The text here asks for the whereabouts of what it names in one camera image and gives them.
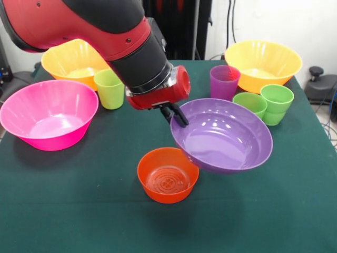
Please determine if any large orange plastic bowl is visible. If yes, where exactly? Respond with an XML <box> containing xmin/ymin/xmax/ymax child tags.
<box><xmin>224</xmin><ymin>40</ymin><xmax>303</xmax><ymax>94</ymax></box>
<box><xmin>41</xmin><ymin>38</ymin><xmax>114</xmax><ymax>92</ymax></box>

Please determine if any black equipment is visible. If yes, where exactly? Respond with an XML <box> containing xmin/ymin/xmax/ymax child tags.
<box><xmin>0</xmin><ymin>39</ymin><xmax>14</xmax><ymax>83</ymax></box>

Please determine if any green plastic cup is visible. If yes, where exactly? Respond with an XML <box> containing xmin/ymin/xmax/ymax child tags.
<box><xmin>260</xmin><ymin>84</ymin><xmax>295</xmax><ymax>127</ymax></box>
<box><xmin>232</xmin><ymin>92</ymin><xmax>269</xmax><ymax>120</ymax></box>
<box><xmin>94</xmin><ymin>69</ymin><xmax>125</xmax><ymax>110</ymax></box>

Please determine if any purple plastic bowl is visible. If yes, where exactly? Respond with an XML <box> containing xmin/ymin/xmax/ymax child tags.
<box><xmin>170</xmin><ymin>98</ymin><xmax>274</xmax><ymax>175</ymax></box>

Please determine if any large pink plastic bowl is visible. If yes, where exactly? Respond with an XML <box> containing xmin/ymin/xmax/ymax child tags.
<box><xmin>0</xmin><ymin>80</ymin><xmax>100</xmax><ymax>152</ymax></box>

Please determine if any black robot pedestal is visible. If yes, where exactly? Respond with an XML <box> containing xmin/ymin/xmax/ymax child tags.
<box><xmin>142</xmin><ymin>0</ymin><xmax>213</xmax><ymax>61</ymax></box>

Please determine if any dark green table cloth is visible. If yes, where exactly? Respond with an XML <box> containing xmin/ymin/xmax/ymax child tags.
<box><xmin>0</xmin><ymin>60</ymin><xmax>337</xmax><ymax>253</ymax></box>

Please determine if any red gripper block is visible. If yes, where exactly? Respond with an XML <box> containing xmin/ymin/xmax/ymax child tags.
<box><xmin>126</xmin><ymin>65</ymin><xmax>191</xmax><ymax>128</ymax></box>

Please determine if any grey round stand base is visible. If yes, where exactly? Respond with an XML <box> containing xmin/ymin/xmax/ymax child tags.
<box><xmin>10</xmin><ymin>69</ymin><xmax>36</xmax><ymax>85</ymax></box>

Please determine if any purple plastic cup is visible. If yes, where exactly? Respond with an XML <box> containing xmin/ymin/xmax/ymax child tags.
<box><xmin>210</xmin><ymin>65</ymin><xmax>241</xmax><ymax>101</ymax></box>

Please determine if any black knobbed stand base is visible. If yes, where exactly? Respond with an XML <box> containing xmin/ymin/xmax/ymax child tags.
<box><xmin>305</xmin><ymin>65</ymin><xmax>337</xmax><ymax>105</ymax></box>

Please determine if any small red plastic bowl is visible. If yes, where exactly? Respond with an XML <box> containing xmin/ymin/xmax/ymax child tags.
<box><xmin>137</xmin><ymin>147</ymin><xmax>200</xmax><ymax>205</ymax></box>

